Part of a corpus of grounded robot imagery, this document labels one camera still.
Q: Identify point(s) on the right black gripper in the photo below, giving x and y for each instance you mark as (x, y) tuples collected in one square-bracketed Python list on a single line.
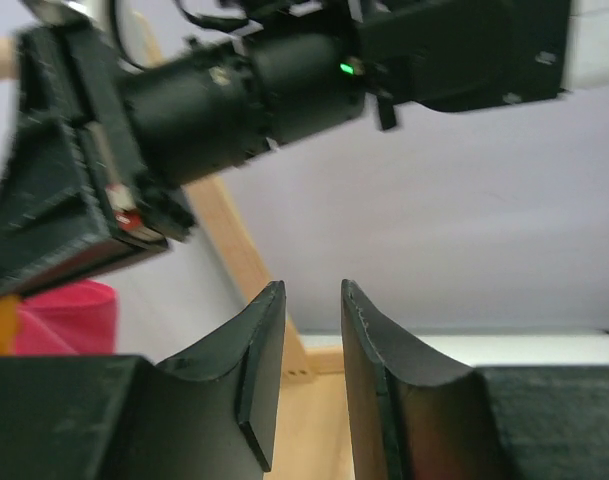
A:
[(77, 198)]

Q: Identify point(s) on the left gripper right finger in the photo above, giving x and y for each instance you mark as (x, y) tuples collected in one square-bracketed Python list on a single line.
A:
[(416, 413)]

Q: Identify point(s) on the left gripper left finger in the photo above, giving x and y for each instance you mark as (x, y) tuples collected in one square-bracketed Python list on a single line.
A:
[(207, 412)]

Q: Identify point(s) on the orange end clothespin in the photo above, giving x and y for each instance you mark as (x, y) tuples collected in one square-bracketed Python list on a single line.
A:
[(9, 306)]

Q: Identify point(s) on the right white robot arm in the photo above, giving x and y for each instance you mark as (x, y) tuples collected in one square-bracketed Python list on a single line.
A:
[(279, 77)]

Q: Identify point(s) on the pink towel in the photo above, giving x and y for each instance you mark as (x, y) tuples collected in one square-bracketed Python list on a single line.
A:
[(76, 319)]

